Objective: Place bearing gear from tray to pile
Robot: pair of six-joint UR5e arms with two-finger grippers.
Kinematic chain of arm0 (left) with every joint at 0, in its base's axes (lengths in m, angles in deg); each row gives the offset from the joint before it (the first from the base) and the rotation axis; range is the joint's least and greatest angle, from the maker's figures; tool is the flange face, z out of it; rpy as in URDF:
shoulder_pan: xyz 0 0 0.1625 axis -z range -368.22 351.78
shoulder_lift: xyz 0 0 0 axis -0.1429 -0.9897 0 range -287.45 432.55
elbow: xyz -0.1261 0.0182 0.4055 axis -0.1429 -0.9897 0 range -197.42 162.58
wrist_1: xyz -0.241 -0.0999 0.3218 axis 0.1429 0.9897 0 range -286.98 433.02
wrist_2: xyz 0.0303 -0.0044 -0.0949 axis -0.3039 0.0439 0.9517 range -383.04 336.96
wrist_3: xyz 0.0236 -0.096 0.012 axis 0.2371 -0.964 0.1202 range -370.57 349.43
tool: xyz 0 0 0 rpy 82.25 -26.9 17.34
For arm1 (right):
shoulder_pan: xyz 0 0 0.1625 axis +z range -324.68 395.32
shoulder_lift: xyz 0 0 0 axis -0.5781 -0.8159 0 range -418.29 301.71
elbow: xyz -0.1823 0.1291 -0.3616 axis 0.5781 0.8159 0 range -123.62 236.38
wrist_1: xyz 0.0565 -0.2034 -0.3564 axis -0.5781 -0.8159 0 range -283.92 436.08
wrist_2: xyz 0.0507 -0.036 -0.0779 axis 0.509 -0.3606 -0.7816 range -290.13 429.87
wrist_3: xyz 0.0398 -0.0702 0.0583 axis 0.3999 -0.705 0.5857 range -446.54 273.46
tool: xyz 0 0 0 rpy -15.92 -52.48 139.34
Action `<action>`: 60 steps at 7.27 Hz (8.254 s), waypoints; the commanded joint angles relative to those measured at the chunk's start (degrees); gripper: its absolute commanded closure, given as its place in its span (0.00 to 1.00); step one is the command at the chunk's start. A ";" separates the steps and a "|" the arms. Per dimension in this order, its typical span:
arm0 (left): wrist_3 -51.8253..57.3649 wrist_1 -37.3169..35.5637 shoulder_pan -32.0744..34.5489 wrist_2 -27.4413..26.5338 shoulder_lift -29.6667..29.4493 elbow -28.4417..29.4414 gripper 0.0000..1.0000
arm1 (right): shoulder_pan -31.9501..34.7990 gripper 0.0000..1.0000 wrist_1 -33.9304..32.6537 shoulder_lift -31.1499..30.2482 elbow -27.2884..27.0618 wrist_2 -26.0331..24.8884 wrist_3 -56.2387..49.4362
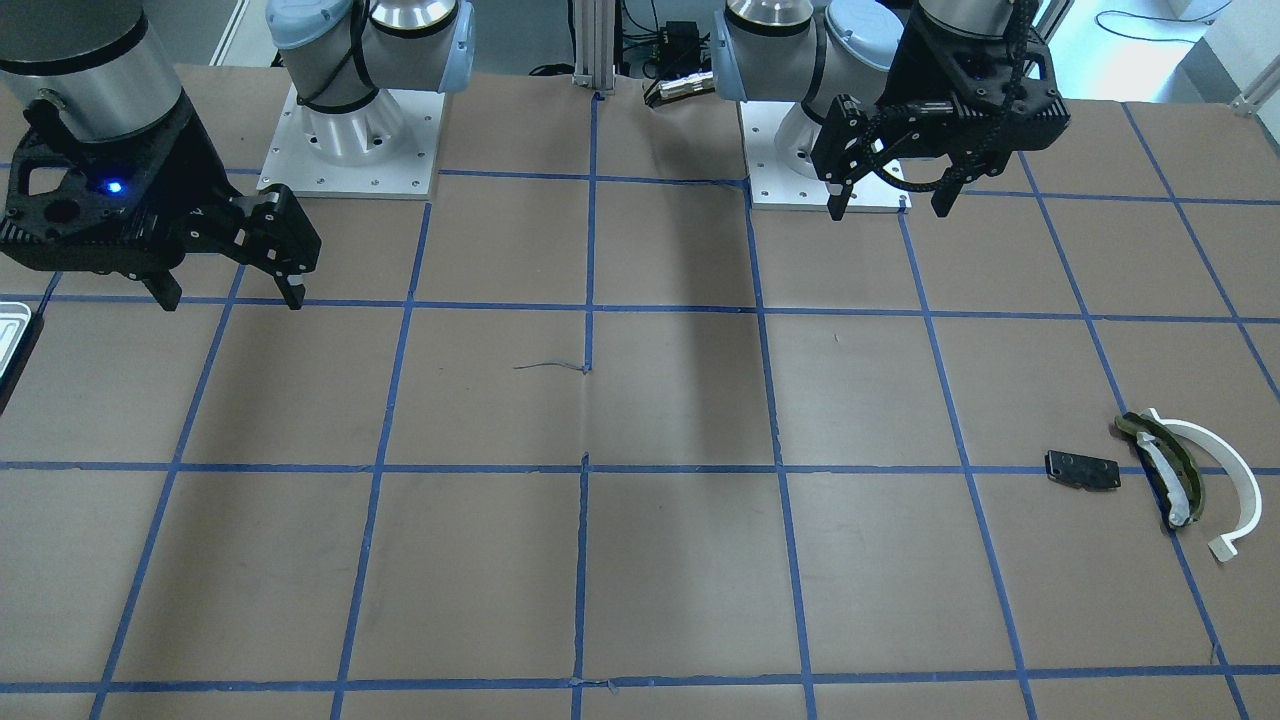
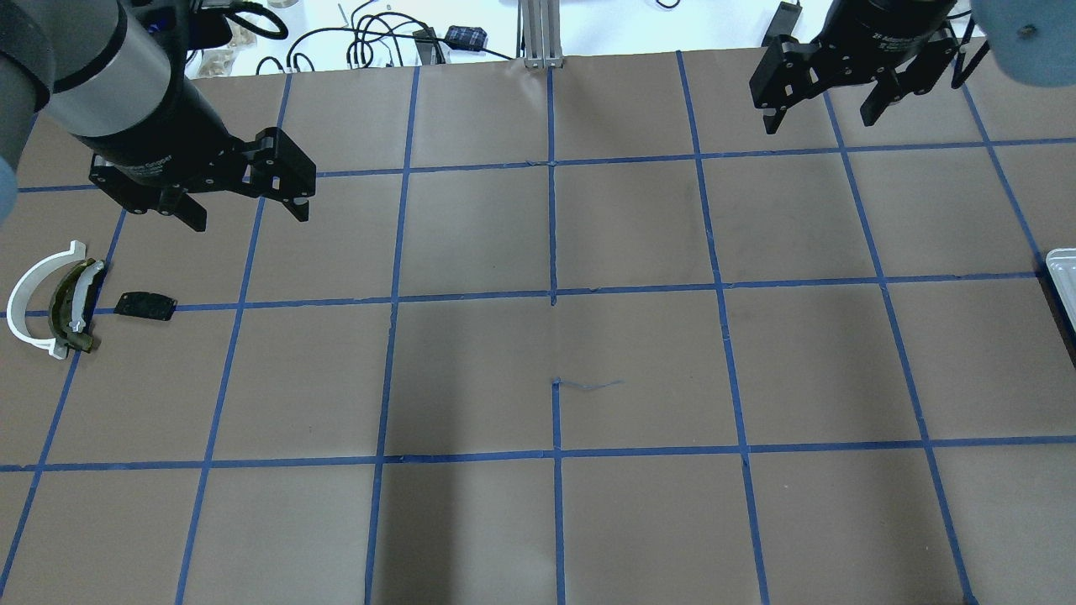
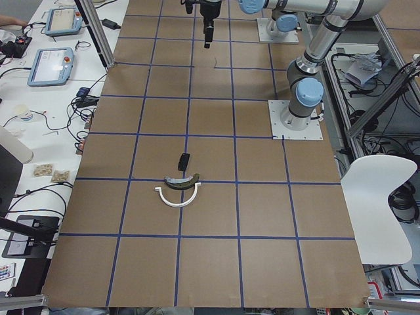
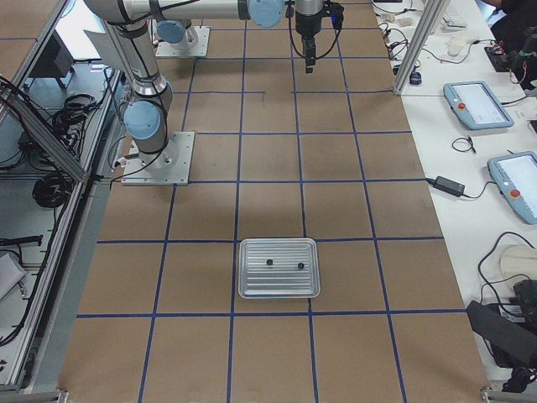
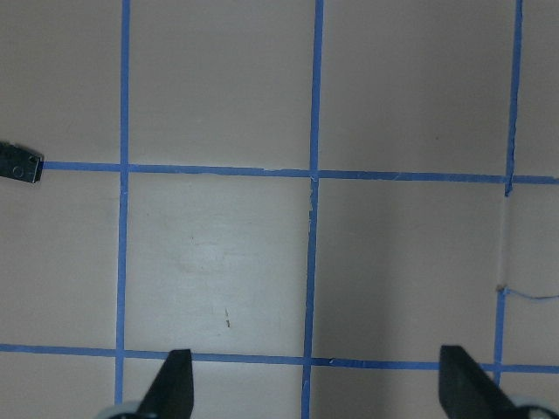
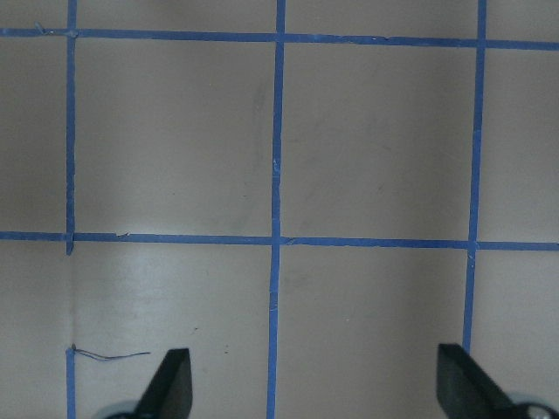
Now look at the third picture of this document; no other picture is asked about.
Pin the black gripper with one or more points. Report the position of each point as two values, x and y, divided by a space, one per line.
207 10

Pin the black power adapter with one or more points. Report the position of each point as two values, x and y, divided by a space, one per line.
110 24

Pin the black rectangular brake pad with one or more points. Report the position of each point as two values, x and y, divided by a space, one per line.
183 161

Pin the blue usb hub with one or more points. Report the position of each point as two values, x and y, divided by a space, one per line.
83 91

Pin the far blue teach pendant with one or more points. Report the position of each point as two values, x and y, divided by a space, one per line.
63 22

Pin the blue teach pendant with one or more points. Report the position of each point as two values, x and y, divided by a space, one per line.
63 22
51 67

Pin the dark curved brake shoe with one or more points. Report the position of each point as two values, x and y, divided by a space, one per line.
182 183

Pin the near blue teach pendant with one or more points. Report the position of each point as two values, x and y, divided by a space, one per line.
51 67

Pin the white semicircular plastic part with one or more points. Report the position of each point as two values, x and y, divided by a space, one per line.
178 200

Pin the white paper cup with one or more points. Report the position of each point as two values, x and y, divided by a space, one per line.
23 112

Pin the bag of small parts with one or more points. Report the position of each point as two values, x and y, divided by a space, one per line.
60 176
42 170

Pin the white plastic chair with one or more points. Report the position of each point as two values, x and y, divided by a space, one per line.
367 186

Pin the black tablet stand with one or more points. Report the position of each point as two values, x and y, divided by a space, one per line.
30 236

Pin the aluminium frame post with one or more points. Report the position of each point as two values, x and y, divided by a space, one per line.
95 29

